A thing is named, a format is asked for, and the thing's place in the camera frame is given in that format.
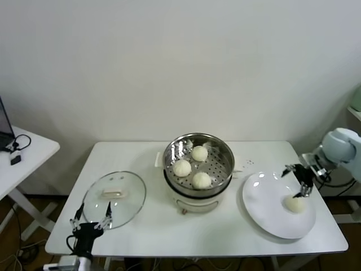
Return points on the white stand base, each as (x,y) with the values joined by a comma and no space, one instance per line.
(348,218)

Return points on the perforated steel steamer basket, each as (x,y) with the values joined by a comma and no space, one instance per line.
(220,169)

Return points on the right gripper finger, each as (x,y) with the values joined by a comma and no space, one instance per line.
(305,190)
(289,169)

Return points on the white oval plate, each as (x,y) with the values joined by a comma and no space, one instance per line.
(265,203)

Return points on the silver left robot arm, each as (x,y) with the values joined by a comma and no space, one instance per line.
(70,262)

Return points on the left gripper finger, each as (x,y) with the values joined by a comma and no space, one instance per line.
(79,214)
(108,214)

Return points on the white side table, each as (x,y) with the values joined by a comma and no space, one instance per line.
(36,158)

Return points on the glass pot lid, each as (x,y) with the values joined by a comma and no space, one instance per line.
(124,203)

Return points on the black laptop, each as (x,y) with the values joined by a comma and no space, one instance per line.
(3,141)

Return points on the black white adapter dongle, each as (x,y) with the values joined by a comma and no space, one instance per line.
(16,159)

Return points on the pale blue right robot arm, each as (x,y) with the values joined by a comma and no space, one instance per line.
(338,146)

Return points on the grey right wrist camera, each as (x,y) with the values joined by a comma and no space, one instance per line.
(308,160)

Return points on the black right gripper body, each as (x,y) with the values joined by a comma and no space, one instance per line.
(304,174)

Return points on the white electric cooker pot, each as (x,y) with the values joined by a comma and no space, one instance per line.
(194,204)

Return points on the white steamed baozi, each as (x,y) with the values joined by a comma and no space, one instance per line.
(201,180)
(182,168)
(199,153)
(294,204)

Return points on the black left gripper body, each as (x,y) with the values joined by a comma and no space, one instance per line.
(87,234)

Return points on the white shelf board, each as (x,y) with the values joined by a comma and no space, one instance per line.
(356,114)

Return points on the white table leg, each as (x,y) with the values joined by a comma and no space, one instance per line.
(107,264)
(275,264)

